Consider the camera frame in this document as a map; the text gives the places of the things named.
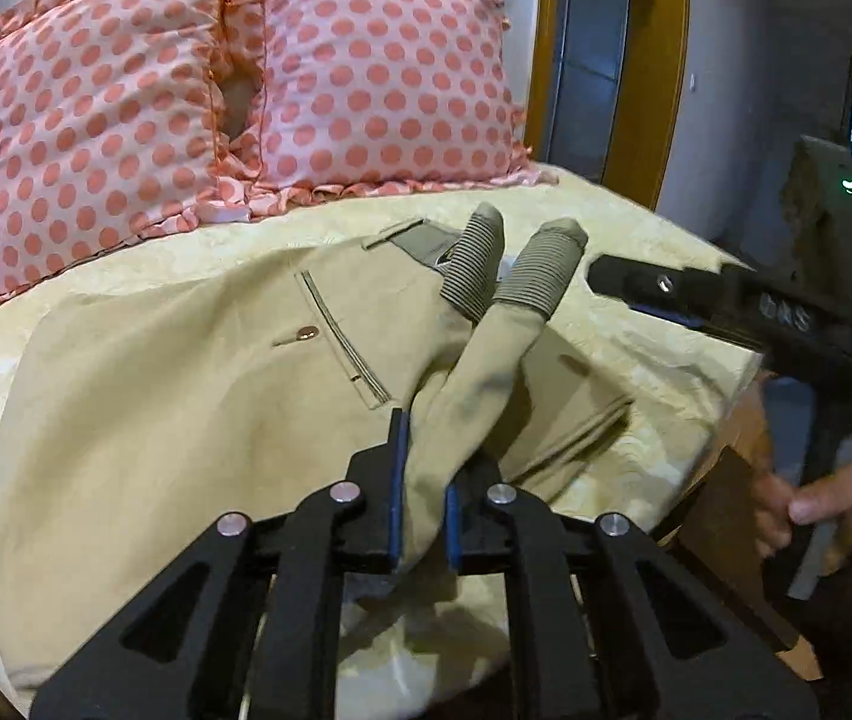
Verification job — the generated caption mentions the khaki beige pants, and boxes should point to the khaki beige pants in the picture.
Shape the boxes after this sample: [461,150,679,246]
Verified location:
[0,205,629,691]

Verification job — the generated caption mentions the right human hand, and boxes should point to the right human hand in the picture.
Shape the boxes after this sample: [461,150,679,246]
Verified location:
[751,461,852,575]

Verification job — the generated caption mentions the yellow patterned bed sheet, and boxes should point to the yellow patterned bed sheet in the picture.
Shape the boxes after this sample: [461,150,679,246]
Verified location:
[0,164,766,720]

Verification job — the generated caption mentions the wooden framed door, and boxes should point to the wooden framed door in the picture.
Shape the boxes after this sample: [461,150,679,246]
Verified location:
[504,0,689,208]

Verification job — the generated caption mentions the right pink polka-dot pillow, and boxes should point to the right pink polka-dot pillow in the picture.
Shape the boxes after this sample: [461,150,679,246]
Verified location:
[224,0,550,218]

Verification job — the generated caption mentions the pink polka-dot pillow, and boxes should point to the pink polka-dot pillow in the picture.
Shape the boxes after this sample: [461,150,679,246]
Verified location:
[0,0,248,305]
[224,0,550,218]

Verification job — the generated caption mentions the left pink polka-dot pillow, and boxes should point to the left pink polka-dot pillow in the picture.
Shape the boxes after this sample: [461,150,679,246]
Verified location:
[0,0,248,305]

